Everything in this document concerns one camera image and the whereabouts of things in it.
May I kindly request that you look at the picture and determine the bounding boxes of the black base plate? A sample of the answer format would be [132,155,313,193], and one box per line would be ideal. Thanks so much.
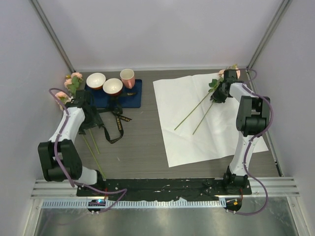
[77,178,252,202]

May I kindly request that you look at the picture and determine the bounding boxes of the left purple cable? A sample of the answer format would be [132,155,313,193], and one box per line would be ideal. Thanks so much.
[49,88,128,213]

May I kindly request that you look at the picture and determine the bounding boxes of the white wrapping paper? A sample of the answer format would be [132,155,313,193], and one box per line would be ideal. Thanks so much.
[152,72,269,169]

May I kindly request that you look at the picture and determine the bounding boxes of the pink fake flower stem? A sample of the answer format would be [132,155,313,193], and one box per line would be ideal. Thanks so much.
[53,90,106,179]

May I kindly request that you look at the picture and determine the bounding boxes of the pink mug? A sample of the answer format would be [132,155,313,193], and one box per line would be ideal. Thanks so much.
[120,69,135,89]

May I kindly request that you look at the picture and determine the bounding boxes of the white slotted cable duct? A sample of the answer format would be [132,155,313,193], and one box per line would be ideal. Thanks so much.
[42,198,226,209]

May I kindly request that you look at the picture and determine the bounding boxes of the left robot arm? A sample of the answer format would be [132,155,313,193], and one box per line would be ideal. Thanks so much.
[37,88,105,196]

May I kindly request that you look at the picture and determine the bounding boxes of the blue tray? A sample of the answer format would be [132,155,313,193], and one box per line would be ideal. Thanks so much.
[84,79,142,108]

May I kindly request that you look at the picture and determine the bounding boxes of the black ribbon gold letters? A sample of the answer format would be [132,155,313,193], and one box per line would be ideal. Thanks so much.
[98,92,137,144]

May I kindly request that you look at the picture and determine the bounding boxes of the white bowl orange outside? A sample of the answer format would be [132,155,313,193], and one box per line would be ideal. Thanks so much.
[86,73,106,90]

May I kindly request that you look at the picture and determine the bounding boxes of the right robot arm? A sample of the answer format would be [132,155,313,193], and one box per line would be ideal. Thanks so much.
[211,69,273,194]

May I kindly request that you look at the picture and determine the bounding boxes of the aluminium frame rail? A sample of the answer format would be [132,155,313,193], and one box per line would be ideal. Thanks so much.
[31,178,82,199]

